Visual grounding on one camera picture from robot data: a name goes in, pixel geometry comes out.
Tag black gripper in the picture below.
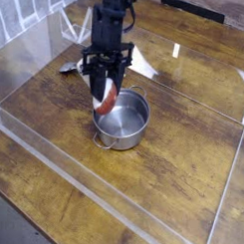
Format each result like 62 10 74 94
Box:
82 5 135 102

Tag black cable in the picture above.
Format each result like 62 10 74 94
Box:
122 0 138 35

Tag black bar at back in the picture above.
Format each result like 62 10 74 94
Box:
160 0 225 24

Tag white red toy mushroom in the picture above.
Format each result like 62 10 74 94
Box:
76 59 118 116

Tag silver metal pot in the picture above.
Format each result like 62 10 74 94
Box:
93 86 150 150

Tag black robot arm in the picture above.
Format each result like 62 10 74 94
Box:
82 0 136 102

